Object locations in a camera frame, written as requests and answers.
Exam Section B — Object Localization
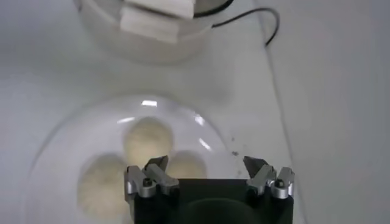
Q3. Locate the white electric cooker base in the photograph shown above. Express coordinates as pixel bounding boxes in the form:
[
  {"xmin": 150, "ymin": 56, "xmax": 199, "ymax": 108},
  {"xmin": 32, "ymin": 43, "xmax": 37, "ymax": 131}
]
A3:
[{"xmin": 74, "ymin": 0, "xmax": 214, "ymax": 65}]

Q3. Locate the white round plate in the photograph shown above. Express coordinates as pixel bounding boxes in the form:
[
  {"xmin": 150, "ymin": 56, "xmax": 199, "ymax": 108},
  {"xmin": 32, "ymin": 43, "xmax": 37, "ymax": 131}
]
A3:
[{"xmin": 26, "ymin": 94, "xmax": 244, "ymax": 224}]

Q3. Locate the white steamed baozi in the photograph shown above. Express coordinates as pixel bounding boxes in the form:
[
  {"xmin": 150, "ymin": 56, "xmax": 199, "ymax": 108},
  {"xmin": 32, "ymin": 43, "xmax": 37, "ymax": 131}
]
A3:
[
  {"xmin": 76, "ymin": 153, "xmax": 132, "ymax": 222},
  {"xmin": 123, "ymin": 117, "xmax": 174, "ymax": 167},
  {"xmin": 166, "ymin": 150, "xmax": 208, "ymax": 180}
]

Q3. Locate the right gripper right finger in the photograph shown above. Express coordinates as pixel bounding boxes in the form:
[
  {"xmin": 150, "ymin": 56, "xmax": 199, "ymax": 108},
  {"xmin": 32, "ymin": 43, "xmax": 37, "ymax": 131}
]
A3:
[{"xmin": 243, "ymin": 155, "xmax": 296, "ymax": 200}]

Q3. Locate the black cooker power cable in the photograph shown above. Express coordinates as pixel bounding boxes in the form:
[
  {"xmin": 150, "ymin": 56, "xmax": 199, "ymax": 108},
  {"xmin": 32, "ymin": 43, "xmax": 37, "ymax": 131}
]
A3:
[{"xmin": 211, "ymin": 7, "xmax": 280, "ymax": 47}]

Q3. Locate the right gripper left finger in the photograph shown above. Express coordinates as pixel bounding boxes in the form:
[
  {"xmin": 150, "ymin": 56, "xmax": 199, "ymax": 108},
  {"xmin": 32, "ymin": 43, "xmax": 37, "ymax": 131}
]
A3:
[{"xmin": 124, "ymin": 155, "xmax": 180, "ymax": 203}]

